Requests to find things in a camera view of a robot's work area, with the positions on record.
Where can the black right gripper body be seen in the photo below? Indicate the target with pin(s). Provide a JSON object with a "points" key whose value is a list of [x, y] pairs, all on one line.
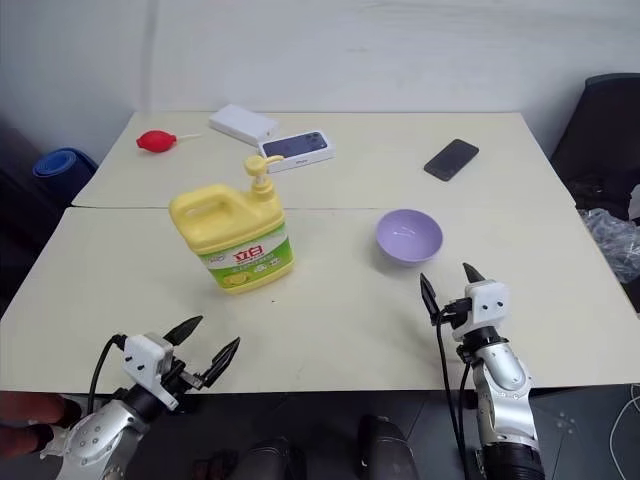
{"points": [[456, 312]]}

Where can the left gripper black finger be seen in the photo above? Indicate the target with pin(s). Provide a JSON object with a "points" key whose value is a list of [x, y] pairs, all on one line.
{"points": [[182, 330], [220, 360]]}

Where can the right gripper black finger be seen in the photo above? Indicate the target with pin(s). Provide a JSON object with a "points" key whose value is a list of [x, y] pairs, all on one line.
{"points": [[471, 276], [429, 297]]}

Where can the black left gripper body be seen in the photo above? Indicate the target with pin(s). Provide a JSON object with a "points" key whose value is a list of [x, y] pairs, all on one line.
{"points": [[179, 377]]}

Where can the yellow detergent bottle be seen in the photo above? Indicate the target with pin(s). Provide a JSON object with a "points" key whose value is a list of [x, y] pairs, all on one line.
{"points": [[235, 227]]}

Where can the purple bowl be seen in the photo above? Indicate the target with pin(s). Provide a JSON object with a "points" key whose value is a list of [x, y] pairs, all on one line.
{"points": [[409, 237]]}

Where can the dark rounded shape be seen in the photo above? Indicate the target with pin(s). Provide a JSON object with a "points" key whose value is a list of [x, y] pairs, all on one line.
{"points": [[387, 450], [272, 460]]}

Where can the black smartphone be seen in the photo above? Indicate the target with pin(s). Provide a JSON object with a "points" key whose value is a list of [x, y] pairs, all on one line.
{"points": [[451, 159]]}

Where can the clear crumpled plastic bag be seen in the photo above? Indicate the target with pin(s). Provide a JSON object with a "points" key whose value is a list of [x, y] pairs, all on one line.
{"points": [[617, 240]]}

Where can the reddish brown blurred object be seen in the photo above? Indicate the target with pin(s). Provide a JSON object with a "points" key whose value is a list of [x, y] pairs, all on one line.
{"points": [[30, 415]]}

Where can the black chair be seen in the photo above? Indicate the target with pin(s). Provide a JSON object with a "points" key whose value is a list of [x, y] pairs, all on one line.
{"points": [[600, 150]]}

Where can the red rubber air blower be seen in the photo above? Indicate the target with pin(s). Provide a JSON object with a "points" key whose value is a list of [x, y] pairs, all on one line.
{"points": [[152, 141]]}

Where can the white phone box purple print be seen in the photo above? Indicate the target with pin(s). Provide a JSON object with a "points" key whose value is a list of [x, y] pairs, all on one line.
{"points": [[296, 150]]}

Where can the dark furniture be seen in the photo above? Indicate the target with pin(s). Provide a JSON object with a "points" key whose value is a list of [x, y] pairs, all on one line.
{"points": [[22, 210]]}

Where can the plain white box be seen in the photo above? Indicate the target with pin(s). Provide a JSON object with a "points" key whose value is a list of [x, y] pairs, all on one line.
{"points": [[241, 121]]}

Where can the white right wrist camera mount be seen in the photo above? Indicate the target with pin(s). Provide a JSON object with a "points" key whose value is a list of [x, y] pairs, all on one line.
{"points": [[484, 302]]}

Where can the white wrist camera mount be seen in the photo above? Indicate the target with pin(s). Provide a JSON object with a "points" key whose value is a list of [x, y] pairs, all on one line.
{"points": [[484, 302], [145, 362]]}

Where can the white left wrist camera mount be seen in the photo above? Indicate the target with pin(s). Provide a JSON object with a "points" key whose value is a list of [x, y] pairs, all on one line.
{"points": [[145, 362]]}

